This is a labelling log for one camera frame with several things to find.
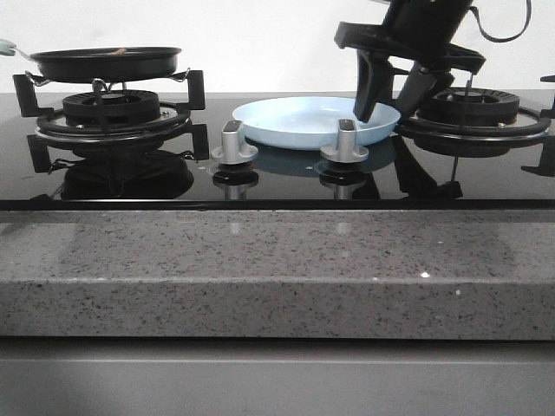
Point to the right black burner head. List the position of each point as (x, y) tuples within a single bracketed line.
[(477, 102)]

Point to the right silver stove knob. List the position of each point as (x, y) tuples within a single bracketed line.
[(345, 150)]

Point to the black glass gas cooktop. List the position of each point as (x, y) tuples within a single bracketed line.
[(400, 174)]

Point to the left black burner head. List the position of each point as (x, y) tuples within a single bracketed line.
[(121, 107)]

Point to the left silver stove knob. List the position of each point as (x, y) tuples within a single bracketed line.
[(234, 150)]

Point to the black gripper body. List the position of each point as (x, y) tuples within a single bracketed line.
[(418, 30)]

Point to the grey speckled stone countertop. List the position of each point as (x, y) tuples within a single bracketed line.
[(445, 275)]

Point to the black burner head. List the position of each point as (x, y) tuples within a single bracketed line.
[(477, 102), (121, 107)]

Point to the right black pan support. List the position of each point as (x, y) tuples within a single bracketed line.
[(460, 135)]

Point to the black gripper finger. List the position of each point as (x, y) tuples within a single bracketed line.
[(422, 84), (374, 84)]

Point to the black pan support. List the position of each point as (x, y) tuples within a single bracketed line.
[(460, 135), (107, 140)]

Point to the silver stove knob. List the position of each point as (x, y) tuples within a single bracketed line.
[(234, 150), (345, 150)]

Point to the left black pan support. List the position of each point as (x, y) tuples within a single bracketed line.
[(107, 140)]

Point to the black frying pan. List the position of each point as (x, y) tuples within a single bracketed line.
[(80, 65)]

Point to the grey cabinet front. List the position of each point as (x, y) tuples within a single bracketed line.
[(42, 376)]

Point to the light blue plate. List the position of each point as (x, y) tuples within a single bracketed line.
[(299, 123)]

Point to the chrome wire pan reducer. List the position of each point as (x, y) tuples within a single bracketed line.
[(39, 80)]

